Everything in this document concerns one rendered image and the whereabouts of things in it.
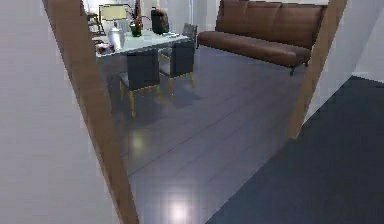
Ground yellow shade table lamp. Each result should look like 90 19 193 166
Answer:
98 4 130 34

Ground red plant in green pot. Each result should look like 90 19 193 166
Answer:
127 0 152 38

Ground dark grey chair gold legs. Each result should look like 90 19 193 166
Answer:
118 48 165 118
158 39 197 98
182 22 199 42

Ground brown leather sofa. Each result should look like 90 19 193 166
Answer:
197 0 328 77

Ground black and red bag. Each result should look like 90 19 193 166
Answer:
150 6 170 36

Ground dark wooden chair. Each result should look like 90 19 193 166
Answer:
86 11 106 37

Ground brown wooden door frame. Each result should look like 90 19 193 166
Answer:
41 0 349 224

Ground white dining table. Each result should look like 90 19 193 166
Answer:
94 28 192 111

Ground silver metal vase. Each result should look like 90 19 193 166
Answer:
107 21 126 52

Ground red and white bowl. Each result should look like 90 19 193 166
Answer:
95 42 116 55

